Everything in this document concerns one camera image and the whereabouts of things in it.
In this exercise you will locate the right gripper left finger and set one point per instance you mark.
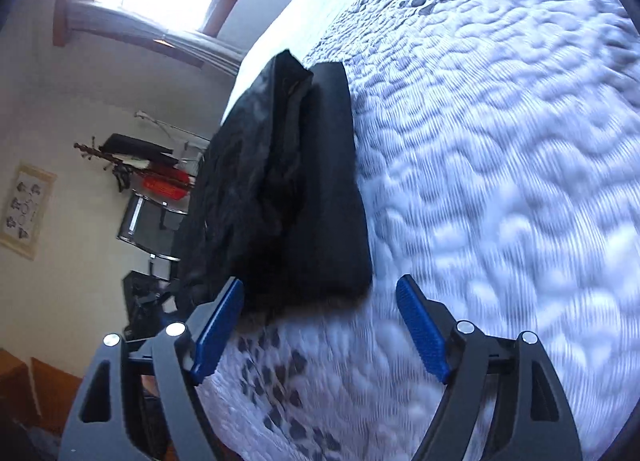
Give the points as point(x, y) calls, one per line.
point(107, 420)

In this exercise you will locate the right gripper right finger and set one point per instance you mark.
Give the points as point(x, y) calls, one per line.
point(531, 419)

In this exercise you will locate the black pants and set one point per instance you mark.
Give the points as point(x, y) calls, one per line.
point(276, 203)

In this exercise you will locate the black metal chair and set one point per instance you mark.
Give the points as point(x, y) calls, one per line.
point(151, 226)

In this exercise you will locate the red garment on rack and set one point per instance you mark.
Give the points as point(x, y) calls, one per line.
point(171, 183)

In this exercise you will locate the wooden coat rack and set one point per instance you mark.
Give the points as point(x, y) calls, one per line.
point(127, 157)

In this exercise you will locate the white quilted bed cover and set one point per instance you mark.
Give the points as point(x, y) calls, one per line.
point(498, 162)

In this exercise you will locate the grey window curtain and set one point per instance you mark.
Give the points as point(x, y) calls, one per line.
point(94, 17)

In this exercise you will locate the framed wall picture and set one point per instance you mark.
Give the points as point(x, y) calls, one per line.
point(23, 210)

